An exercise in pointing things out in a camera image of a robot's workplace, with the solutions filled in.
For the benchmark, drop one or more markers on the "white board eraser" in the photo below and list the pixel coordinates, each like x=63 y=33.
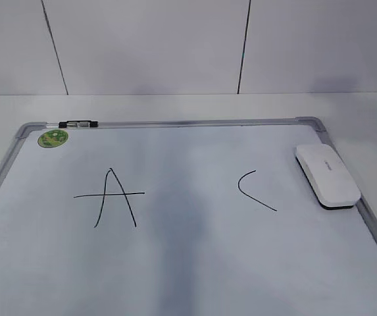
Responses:
x=332 y=183

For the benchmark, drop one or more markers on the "black clear marker clip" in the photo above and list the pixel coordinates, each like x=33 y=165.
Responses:
x=79 y=124

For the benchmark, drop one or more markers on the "round green sticker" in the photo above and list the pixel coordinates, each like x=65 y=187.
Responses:
x=53 y=138

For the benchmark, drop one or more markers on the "white board with grey frame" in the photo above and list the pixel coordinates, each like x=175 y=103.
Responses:
x=178 y=218

